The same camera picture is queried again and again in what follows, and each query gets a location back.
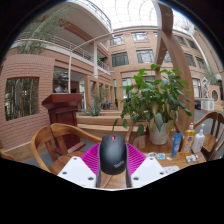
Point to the white sculpture on pedestal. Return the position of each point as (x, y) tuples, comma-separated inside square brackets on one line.
[(206, 96)]

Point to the dark red wooden pedestal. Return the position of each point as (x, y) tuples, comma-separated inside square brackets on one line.
[(63, 113)]

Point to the green plant in white pot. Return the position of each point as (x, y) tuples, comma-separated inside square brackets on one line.
[(156, 96)]

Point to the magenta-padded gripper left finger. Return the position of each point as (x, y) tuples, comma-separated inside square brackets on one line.
[(75, 171)]

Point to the dark bust statue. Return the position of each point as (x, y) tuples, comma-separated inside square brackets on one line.
[(61, 83)]

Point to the yellow liquid bottle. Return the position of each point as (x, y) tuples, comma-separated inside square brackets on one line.
[(188, 141)]

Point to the wooden armchair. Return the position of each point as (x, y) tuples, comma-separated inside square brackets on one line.
[(210, 141), (130, 133), (40, 140)]

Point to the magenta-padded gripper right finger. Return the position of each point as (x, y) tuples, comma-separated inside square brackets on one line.
[(150, 171)]

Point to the blue tube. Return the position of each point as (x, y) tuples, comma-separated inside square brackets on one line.
[(176, 145)]

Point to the crumpled clear packet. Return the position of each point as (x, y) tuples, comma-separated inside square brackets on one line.
[(192, 158)]

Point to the black computer mouse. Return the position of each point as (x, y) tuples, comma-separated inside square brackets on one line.
[(113, 155)]

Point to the blue square sticker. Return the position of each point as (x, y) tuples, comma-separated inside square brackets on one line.
[(161, 156)]

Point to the white pump bottle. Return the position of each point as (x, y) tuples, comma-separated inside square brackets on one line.
[(198, 141)]

